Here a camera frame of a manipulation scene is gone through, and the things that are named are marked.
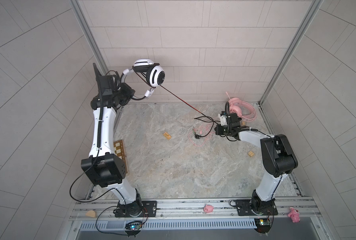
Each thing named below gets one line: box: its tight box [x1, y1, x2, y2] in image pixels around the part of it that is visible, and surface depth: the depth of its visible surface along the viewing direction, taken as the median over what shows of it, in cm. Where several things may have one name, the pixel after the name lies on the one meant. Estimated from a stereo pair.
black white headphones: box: [120, 58, 166, 100], surface depth 64 cm
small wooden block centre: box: [163, 132, 172, 140], surface depth 98 cm
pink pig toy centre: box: [203, 204, 214, 213], surface depth 72 cm
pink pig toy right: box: [287, 207, 301, 223], surface depth 69 cm
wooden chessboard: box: [113, 139, 128, 174], surface depth 90 cm
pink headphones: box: [228, 97, 257, 122], surface depth 110 cm
